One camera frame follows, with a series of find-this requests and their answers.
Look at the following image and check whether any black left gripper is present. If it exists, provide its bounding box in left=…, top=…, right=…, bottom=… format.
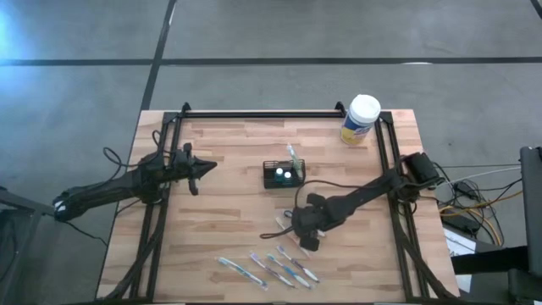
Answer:
left=169, top=142, right=218, bottom=197

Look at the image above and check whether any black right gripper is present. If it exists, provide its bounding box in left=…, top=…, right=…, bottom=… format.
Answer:
left=290, top=192, right=340, bottom=252

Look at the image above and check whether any orange toothbrush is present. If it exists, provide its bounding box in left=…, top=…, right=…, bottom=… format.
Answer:
left=274, top=216, right=313, bottom=258

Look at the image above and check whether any purple toothbrush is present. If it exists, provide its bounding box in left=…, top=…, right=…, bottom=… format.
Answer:
left=275, top=244, right=322, bottom=284
left=248, top=251, right=296, bottom=289

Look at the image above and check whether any teal toothbrush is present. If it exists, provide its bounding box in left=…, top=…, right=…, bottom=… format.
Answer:
left=265, top=252, right=314, bottom=291

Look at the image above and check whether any green toothbrush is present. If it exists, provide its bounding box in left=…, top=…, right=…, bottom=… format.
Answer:
left=286, top=142, right=305, bottom=180

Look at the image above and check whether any blue toothbrush in clear wrap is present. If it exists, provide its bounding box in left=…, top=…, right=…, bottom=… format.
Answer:
left=217, top=256, right=269, bottom=292

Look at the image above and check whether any white-lidded wipes canister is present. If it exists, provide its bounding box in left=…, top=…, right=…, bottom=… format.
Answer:
left=339, top=93, right=382, bottom=147

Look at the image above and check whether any white paper sheet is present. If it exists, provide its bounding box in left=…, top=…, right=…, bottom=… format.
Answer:
left=443, top=228, right=478, bottom=258

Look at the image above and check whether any black power brick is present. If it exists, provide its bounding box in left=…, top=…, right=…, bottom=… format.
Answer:
left=440, top=211, right=483, bottom=235

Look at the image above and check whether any grey metal stand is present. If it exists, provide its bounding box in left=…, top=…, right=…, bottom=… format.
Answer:
left=0, top=186, right=69, bottom=305

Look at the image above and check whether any black equipment stand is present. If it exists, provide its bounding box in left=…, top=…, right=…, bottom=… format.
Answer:
left=451, top=245, right=542, bottom=305

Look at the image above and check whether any black wire basket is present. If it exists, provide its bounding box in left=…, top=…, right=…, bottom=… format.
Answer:
left=262, top=158, right=307, bottom=190

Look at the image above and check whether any black aluminium table frame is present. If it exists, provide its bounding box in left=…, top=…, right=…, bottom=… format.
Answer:
left=101, top=101, right=461, bottom=305

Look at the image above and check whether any black left wrist camera cable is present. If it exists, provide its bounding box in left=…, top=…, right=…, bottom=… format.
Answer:
left=102, top=129, right=170, bottom=170

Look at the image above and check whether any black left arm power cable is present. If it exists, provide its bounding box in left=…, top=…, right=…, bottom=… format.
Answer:
left=63, top=218, right=110, bottom=247

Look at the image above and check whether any yellow floor cable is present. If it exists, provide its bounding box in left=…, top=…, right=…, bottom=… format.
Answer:
left=439, top=189, right=525, bottom=247

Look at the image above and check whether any white floor cable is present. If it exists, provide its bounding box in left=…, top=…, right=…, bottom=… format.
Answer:
left=440, top=166, right=522, bottom=185

